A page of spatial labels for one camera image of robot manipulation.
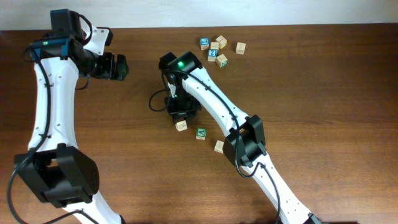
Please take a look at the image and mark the wooden block green V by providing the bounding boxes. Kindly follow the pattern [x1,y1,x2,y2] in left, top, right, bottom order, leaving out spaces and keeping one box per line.
[195,128,207,140]

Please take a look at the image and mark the plain wooden block far right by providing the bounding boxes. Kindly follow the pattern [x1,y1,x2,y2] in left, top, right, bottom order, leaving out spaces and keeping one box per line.
[236,42,246,55]

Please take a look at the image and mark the wooden block blue top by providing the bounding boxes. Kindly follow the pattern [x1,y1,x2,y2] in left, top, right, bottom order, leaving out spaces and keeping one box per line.
[200,37,210,50]

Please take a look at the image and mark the wooden block dark green side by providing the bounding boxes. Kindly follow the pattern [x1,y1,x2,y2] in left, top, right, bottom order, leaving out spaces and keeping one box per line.
[210,42,220,50]

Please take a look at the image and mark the wooden block blue 2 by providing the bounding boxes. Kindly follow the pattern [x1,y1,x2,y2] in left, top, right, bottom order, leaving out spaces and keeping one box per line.
[208,49,218,62]

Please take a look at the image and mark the wooden block J green N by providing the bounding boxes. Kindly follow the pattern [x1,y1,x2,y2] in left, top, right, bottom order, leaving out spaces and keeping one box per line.
[216,54,228,68]

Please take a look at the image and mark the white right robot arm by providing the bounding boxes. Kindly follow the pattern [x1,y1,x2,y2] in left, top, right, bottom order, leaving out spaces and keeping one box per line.
[159,51,320,223]

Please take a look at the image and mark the wooden block number 8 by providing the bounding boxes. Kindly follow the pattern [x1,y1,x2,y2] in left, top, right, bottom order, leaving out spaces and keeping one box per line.
[214,140,224,154]

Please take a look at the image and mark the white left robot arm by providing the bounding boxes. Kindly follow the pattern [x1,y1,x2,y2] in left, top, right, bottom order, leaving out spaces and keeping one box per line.
[14,9,129,223]

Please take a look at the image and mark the wooden block yellow side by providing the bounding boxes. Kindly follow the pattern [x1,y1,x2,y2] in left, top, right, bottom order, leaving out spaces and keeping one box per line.
[216,35,228,49]

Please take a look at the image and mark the wooden block red Q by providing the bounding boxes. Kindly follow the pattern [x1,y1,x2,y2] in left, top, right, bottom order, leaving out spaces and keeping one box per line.
[175,120,187,131]

